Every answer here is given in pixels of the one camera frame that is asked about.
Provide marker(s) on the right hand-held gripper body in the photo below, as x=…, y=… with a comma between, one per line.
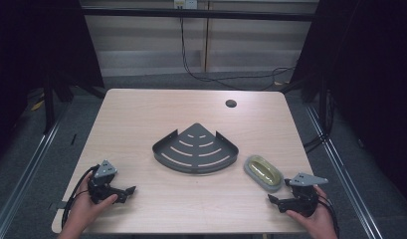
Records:
x=305, y=195

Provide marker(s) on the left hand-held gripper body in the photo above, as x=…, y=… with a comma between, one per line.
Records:
x=104, y=170

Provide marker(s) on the grey and yellow soap box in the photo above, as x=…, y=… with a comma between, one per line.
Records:
x=263, y=172

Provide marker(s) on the dark grey corner shelf rack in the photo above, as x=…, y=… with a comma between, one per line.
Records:
x=196, y=151

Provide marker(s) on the person's right hand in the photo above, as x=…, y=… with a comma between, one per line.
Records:
x=315, y=220

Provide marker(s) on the person's left hand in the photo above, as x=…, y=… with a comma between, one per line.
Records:
x=85, y=209

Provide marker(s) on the black stand leg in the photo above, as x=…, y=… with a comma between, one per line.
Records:
x=49, y=106

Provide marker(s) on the yellow floor tape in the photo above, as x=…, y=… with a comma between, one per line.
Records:
x=37, y=105

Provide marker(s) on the round black table grommet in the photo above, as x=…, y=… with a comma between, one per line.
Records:
x=231, y=103

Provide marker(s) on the dark curtain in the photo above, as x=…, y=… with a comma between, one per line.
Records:
x=35, y=59
x=373, y=83

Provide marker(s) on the metal floor rail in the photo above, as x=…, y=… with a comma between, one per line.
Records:
x=347, y=186
x=22, y=182

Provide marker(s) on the wooden wall strip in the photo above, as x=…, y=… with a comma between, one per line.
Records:
x=207, y=40

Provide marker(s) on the black horizontal frame bar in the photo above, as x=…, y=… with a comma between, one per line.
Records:
x=197, y=14

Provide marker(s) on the white wall socket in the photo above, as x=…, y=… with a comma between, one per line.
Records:
x=185, y=3

